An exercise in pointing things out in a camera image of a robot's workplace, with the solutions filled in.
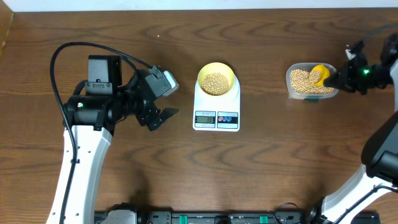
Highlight yellow plastic measuring scoop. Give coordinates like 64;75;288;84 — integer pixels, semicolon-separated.
308;65;330;86

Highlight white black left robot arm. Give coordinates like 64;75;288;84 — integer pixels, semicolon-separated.
47;55;178;223

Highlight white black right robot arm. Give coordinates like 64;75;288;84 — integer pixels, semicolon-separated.
306;33;397;224

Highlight white digital kitchen scale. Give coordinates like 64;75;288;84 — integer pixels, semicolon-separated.
192;76;241;132

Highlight soybeans in bowl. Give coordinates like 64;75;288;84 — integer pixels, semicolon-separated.
201;72;230;96

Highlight pale yellow bowl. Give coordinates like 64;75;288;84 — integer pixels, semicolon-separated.
197;62;235;96

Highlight clear container of soybeans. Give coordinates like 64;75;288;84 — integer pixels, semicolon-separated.
286;63;338;100

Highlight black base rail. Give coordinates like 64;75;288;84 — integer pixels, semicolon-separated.
95;202;381;224

